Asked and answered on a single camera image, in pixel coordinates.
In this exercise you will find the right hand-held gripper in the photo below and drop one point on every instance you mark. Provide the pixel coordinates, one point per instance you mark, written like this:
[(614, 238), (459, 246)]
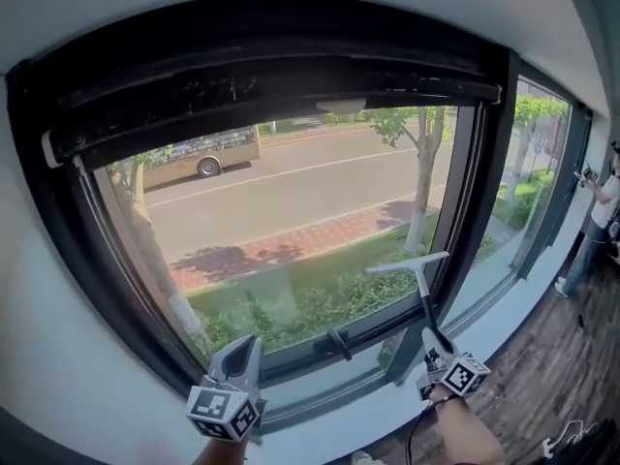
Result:
[(460, 376)]

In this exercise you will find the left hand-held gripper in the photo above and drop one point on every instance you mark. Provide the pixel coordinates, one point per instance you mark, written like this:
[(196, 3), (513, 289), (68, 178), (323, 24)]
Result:
[(220, 407)]

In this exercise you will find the large window glass pane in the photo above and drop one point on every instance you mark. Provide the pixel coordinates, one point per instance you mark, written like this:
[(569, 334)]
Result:
[(300, 211)]

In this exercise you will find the person's left forearm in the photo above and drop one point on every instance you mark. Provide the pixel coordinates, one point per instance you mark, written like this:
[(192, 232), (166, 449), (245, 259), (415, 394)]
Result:
[(225, 451)]

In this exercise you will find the person's right forearm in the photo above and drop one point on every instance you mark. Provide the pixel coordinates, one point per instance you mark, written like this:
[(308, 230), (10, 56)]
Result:
[(467, 429)]

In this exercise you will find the narrow window glass pane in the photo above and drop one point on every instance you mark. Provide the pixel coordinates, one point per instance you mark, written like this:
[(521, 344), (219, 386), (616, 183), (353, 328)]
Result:
[(528, 172)]

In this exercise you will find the tree with whitewashed trunk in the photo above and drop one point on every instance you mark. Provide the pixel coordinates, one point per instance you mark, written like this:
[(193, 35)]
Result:
[(421, 177), (150, 240), (525, 133)]

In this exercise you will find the white plug adapter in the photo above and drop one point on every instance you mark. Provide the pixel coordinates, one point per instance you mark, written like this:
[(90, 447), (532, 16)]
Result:
[(549, 447)]

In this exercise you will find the black bag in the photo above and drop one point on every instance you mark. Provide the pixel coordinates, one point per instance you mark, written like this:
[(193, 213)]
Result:
[(588, 446)]

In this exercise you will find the beige bus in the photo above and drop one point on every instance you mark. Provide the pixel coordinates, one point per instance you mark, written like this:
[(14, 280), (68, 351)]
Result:
[(213, 155)]

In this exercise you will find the black roller blind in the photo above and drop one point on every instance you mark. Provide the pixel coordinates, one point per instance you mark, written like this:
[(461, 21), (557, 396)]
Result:
[(242, 100)]

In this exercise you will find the white blind pull tab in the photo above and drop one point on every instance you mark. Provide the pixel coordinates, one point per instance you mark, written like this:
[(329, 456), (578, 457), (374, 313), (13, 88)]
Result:
[(341, 105)]

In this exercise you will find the black window frame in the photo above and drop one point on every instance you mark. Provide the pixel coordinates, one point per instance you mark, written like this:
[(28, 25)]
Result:
[(53, 201)]

